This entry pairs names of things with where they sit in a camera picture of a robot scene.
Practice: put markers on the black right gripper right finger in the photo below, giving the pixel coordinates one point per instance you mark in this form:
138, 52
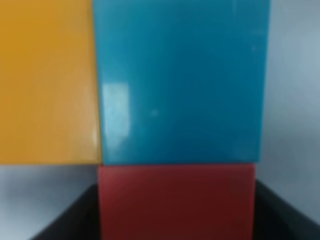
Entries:
275, 219

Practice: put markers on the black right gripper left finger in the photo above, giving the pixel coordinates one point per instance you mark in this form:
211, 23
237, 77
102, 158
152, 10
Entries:
81, 221

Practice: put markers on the red cube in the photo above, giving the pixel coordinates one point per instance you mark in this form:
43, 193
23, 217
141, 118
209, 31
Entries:
177, 202

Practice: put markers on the orange cube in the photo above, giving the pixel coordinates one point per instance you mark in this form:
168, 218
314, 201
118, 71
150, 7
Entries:
49, 111

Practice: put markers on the blue cube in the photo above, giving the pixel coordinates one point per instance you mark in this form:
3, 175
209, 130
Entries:
181, 81

